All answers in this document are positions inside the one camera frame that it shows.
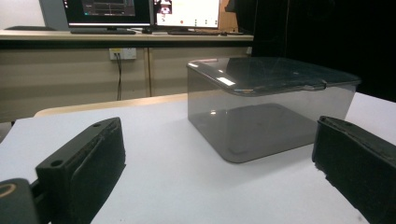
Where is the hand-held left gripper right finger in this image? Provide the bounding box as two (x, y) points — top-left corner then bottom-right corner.
(311, 115), (396, 224)

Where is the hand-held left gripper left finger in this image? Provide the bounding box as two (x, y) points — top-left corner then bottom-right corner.
(35, 117), (127, 224)

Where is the grey transparent plastic box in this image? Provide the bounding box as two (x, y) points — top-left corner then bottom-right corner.
(186, 56), (362, 164)

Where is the wooden table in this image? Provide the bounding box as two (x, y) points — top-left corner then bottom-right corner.
(33, 92), (190, 119)

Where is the beige long counter desk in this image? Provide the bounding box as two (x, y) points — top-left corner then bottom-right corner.
(0, 29), (255, 124)

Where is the black curtain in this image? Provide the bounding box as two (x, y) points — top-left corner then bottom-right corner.
(233, 0), (396, 103)

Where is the black keyboard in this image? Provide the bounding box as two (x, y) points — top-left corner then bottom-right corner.
(167, 30), (222, 36)
(70, 28), (137, 35)

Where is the dark-screen computer monitor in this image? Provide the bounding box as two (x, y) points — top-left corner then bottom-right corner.
(63, 0), (153, 30)

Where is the white-screen computer monitor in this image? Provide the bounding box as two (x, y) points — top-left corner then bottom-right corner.
(152, 0), (221, 30)

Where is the brown cardboard box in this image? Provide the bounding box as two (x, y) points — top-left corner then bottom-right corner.
(219, 0), (239, 33)

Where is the black power cable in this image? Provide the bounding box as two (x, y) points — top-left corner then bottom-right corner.
(115, 53), (123, 101)

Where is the white wall socket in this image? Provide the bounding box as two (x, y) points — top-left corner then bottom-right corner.
(108, 47), (137, 61)

